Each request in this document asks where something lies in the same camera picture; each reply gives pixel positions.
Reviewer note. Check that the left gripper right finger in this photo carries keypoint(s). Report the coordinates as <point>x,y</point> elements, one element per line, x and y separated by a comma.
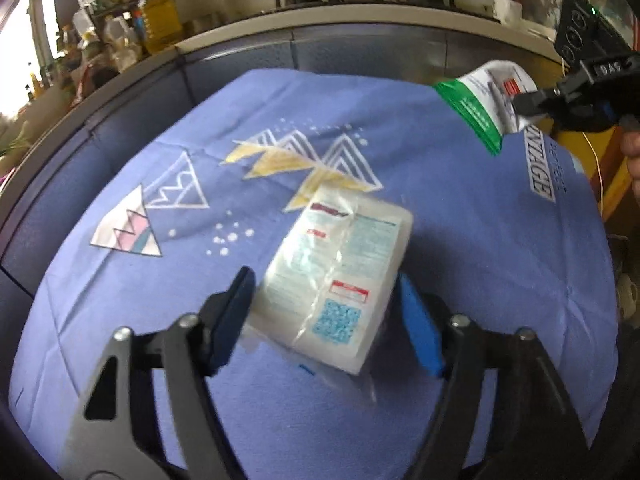
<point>503,411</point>

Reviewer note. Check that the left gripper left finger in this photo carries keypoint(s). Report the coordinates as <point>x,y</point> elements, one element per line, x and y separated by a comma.
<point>147,412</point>

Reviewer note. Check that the green white snack bag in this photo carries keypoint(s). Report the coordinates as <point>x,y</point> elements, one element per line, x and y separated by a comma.
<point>485,100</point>

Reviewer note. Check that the white tissue pack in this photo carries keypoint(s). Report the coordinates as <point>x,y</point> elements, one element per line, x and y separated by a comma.
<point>326,291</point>

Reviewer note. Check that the kitchen counter cabinets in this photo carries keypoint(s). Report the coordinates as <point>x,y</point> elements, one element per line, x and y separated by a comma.
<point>78,154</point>

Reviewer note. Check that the person's right hand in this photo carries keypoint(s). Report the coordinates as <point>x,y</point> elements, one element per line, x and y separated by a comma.
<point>631,149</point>

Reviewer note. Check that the white utensil holder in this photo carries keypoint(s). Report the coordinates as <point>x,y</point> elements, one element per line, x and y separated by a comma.
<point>508,12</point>

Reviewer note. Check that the blue printed tablecloth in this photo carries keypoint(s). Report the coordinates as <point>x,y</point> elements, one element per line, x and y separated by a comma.
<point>317,183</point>

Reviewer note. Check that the yellow oil bottle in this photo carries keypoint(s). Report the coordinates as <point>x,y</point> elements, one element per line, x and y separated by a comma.
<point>161,24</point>

